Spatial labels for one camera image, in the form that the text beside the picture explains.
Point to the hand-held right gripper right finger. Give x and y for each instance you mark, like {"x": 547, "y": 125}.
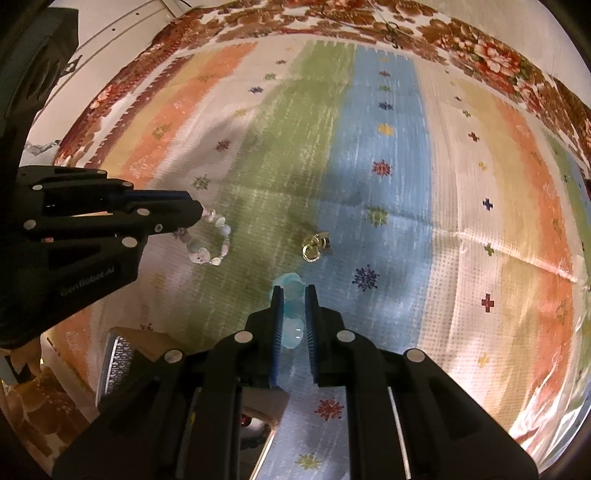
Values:
{"x": 311, "y": 337}

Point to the silver metal tin box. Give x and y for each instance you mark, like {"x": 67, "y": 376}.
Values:
{"x": 117, "y": 364}

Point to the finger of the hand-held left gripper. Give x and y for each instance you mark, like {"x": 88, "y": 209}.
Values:
{"x": 157, "y": 196}
{"x": 175, "y": 217}

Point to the striped pastel blanket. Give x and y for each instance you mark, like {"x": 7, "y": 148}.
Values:
{"x": 392, "y": 207}

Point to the grey cloth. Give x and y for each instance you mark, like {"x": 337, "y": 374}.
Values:
{"x": 41, "y": 148}

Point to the small gold jewelry piece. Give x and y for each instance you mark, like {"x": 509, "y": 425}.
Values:
{"x": 309, "y": 251}

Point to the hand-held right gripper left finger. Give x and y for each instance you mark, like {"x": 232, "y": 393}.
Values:
{"x": 277, "y": 337}

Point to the white headboard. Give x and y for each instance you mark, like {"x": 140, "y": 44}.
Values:
{"x": 115, "y": 23}

